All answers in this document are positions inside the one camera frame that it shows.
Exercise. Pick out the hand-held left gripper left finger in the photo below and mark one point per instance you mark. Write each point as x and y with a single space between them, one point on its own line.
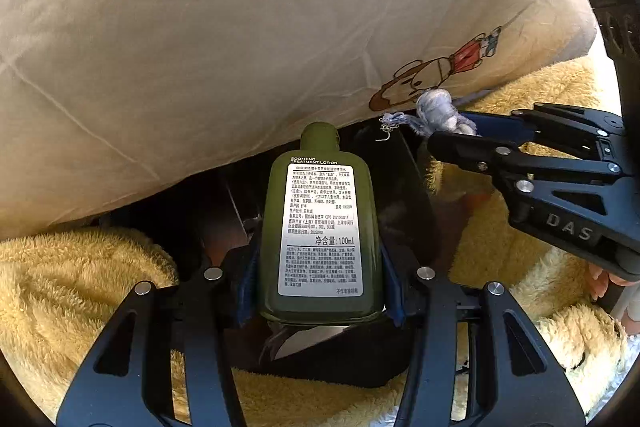
246 289

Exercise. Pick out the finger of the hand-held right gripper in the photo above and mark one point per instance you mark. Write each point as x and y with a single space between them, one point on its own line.
492 123
460 152

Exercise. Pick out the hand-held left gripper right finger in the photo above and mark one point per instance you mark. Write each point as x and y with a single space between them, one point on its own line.
395 289

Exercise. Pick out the green lotion bottle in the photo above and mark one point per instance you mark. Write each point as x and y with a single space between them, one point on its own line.
320 227

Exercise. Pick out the person's right hand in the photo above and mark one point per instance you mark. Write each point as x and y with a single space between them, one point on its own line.
599 279

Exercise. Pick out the yellow fleece blanket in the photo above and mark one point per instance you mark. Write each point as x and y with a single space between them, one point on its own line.
75 297

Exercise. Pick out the beige cartoon print pillow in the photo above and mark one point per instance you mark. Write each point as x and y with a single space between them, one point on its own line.
225 47

